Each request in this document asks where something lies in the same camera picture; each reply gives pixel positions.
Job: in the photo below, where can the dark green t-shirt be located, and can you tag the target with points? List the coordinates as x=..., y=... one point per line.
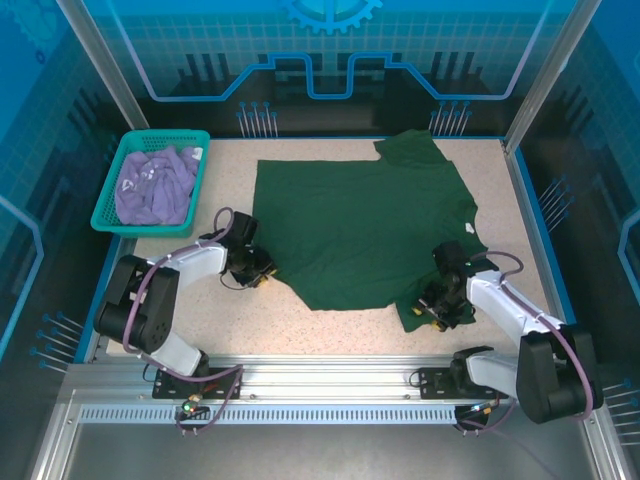
x=350, y=225

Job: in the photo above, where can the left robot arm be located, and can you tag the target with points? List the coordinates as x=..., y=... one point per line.
x=145, y=310

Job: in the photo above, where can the small connector with green light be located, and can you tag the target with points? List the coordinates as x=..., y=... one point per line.
x=482, y=409
x=189, y=407

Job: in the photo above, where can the teal plastic basket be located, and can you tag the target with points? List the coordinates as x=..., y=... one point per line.
x=150, y=231

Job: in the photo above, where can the purple t-shirt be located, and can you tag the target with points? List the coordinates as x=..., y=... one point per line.
x=155, y=190

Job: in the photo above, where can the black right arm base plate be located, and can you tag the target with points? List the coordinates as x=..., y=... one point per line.
x=430, y=385

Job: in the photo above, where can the aluminium table side rail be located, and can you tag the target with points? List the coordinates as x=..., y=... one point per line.
x=525, y=210

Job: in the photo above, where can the aluminium mounting rail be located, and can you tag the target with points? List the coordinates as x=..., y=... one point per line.
x=325, y=375

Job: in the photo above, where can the aluminium frame post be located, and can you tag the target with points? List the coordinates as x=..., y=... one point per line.
x=545, y=75
x=107, y=65

